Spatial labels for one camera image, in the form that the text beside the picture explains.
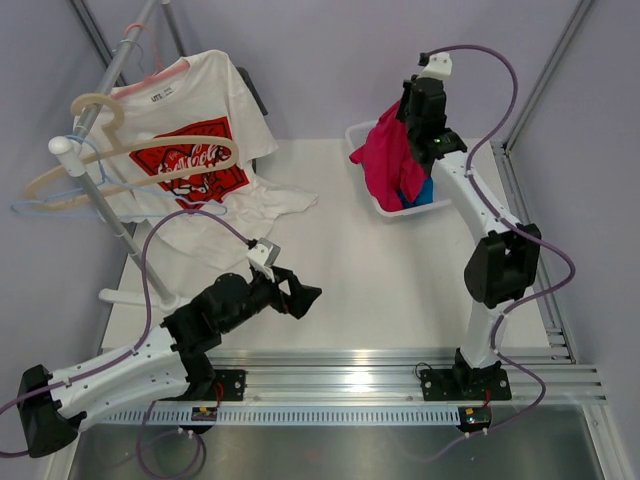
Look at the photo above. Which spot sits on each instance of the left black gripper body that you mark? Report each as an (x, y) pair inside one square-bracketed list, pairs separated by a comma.
[(268, 292)]

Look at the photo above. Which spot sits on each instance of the pink magenta t shirt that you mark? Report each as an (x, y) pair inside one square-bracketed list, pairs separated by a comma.
[(388, 164)]

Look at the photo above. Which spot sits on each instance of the wooden clothes hanger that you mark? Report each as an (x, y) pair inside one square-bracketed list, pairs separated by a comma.
[(209, 154)]

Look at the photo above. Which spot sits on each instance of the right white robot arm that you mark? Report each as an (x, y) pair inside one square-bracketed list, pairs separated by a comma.
[(503, 264)]

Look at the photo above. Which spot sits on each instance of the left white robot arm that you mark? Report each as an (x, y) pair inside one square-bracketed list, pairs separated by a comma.
[(169, 363)]

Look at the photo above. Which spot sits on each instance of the dark grey t shirt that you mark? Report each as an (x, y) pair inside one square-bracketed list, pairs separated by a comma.
[(253, 90)]

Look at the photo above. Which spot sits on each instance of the white coca cola t shirt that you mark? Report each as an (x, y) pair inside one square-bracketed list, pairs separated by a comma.
[(205, 95)]

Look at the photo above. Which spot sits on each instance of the blue cloth in basket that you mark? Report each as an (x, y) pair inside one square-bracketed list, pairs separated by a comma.
[(424, 197)]

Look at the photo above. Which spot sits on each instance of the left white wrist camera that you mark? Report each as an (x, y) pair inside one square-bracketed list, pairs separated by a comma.
[(261, 256)]

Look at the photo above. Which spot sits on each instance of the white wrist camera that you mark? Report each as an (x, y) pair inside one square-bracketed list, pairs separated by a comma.
[(436, 66), (261, 256)]

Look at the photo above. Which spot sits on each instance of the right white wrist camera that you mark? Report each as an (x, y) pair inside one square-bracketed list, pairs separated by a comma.
[(436, 66)]

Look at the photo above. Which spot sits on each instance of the white slotted cable duct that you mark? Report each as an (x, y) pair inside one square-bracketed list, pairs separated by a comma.
[(169, 415)]

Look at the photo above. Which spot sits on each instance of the aluminium mounting rail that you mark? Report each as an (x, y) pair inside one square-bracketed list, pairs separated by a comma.
[(386, 376)]

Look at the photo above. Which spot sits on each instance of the metal clothes rack rail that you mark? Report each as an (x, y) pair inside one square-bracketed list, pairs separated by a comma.
[(67, 152)]

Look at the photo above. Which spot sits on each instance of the pink wire hanger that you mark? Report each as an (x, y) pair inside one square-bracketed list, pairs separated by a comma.
[(161, 72)]

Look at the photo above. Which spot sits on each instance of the grey wire hanger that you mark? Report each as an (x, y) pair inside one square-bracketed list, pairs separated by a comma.
[(140, 58)]

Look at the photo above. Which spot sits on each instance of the blue wire hanger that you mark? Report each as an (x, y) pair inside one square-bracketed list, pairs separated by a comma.
[(56, 204)]

